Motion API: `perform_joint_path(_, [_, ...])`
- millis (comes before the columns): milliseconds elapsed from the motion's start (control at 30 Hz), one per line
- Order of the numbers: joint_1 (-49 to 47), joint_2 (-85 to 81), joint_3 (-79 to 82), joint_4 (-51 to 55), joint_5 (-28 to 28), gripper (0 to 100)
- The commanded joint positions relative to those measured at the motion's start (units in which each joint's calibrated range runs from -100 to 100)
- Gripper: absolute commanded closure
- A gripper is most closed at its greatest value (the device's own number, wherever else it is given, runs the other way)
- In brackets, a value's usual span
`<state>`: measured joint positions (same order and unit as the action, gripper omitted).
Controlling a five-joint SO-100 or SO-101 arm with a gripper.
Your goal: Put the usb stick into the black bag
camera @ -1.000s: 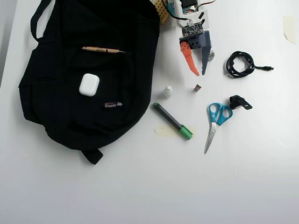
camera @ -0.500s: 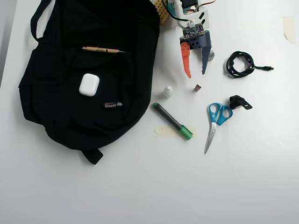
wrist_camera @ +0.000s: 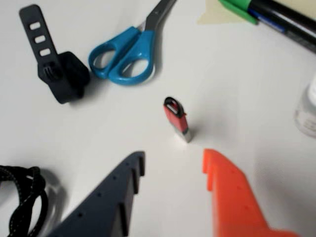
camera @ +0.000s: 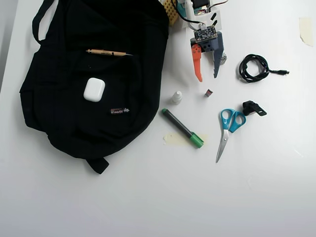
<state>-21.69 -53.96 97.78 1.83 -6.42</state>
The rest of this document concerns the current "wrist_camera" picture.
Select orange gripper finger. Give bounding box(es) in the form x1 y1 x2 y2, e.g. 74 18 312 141
201 148 304 237

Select navy gripper finger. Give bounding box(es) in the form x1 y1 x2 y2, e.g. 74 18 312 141
43 151 146 237

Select red and black usb stick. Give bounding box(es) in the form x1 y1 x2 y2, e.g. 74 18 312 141
162 96 192 143

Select small white dropper bottle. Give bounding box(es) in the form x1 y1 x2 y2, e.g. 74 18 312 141
293 75 316 138

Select green and black marker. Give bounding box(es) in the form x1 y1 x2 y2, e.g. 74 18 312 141
217 0 316 54

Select stained beige tape patch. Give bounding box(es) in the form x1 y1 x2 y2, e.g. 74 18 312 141
197 0 260 25

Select coiled black usb cable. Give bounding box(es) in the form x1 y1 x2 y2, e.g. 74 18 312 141
0 164 49 237

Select black rubber strap mount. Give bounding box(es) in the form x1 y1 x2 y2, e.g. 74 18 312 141
19 4 91 105

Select blue handled scissors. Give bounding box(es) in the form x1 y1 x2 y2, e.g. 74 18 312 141
88 0 178 86

